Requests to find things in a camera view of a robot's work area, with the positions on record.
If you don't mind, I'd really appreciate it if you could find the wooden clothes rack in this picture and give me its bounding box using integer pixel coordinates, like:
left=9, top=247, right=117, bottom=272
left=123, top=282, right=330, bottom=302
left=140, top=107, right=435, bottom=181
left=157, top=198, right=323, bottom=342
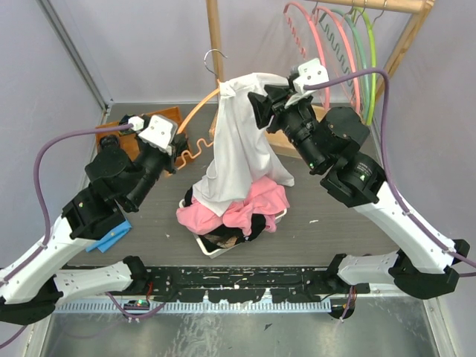
left=204, top=1, right=435, bottom=158

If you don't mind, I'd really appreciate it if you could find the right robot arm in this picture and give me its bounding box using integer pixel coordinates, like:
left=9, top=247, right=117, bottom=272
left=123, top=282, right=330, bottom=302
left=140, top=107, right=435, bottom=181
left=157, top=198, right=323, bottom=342
left=247, top=85, right=469, bottom=300

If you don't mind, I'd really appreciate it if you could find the black t shirt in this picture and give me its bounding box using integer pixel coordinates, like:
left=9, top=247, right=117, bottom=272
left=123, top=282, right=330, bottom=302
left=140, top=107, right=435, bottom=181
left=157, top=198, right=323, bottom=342
left=183, top=185, right=277, bottom=248

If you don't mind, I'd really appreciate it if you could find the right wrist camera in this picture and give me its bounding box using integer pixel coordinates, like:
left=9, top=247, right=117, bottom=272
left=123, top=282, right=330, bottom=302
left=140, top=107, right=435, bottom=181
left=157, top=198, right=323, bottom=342
left=285, top=58, right=329, bottom=109

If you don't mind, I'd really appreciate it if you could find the light pink t shirt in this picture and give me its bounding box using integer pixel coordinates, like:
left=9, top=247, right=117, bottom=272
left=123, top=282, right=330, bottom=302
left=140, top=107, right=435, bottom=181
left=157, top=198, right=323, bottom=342
left=176, top=177, right=289, bottom=237

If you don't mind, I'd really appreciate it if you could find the wooden compartment tray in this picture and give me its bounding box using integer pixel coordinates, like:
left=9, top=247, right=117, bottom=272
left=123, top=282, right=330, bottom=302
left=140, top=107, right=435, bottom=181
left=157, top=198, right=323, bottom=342
left=96, top=106, right=183, bottom=161

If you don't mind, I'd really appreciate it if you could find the mint green hanger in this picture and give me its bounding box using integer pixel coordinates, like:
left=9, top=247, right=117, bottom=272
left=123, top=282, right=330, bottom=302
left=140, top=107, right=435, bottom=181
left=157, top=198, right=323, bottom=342
left=331, top=8, right=371, bottom=123

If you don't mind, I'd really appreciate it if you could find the blue folded cloth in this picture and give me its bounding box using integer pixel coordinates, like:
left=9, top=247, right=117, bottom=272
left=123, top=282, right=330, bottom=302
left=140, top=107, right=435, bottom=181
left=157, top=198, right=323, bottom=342
left=86, top=219, right=132, bottom=253

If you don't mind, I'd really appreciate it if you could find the rolled green sock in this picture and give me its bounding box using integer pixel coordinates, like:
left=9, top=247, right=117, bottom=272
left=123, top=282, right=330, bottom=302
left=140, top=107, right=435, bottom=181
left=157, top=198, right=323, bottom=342
left=118, top=115, right=131, bottom=126

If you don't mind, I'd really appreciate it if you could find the green plastic hanger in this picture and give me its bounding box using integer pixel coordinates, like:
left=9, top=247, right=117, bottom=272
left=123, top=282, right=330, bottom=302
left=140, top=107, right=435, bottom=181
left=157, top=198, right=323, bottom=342
left=351, top=7, right=377, bottom=126

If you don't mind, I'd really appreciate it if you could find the white perforated plastic basket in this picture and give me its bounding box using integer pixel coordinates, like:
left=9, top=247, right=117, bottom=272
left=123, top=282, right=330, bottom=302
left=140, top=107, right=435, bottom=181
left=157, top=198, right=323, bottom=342
left=178, top=196, right=288, bottom=259

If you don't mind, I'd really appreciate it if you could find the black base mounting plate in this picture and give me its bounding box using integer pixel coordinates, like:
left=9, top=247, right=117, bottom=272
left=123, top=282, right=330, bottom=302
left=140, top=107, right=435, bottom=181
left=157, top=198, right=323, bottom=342
left=134, top=266, right=350, bottom=303

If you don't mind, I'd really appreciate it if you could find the salmon pink hanger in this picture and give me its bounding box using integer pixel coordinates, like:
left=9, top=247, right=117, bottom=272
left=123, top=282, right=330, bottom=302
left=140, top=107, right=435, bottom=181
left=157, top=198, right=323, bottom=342
left=310, top=0, right=362, bottom=112

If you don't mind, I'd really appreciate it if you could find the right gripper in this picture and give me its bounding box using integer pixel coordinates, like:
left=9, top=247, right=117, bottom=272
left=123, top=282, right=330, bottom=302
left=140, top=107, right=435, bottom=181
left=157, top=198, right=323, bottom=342
left=247, top=83, right=325, bottom=172

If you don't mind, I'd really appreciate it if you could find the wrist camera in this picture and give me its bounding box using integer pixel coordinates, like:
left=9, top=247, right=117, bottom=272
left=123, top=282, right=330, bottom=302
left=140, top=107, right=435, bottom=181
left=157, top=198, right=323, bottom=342
left=127, top=115, right=179, bottom=155
left=285, top=58, right=329, bottom=109

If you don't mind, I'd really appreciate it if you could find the white t shirt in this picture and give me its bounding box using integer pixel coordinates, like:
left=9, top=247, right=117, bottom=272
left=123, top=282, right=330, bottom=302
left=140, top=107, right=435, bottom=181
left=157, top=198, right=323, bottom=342
left=193, top=73, right=295, bottom=216

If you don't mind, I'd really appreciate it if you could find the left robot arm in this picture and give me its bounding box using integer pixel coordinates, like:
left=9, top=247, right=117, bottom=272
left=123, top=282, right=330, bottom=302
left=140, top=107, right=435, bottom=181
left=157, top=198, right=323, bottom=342
left=1, top=133, right=187, bottom=326

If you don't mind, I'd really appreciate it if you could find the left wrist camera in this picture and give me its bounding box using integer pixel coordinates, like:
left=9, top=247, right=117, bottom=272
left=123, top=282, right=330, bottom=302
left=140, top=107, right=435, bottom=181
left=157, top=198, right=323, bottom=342
left=127, top=115, right=179, bottom=155

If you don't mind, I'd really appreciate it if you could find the rolled dark sock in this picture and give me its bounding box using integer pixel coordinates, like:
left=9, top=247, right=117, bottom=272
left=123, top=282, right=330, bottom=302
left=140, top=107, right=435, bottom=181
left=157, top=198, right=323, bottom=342
left=99, top=135, right=120, bottom=150

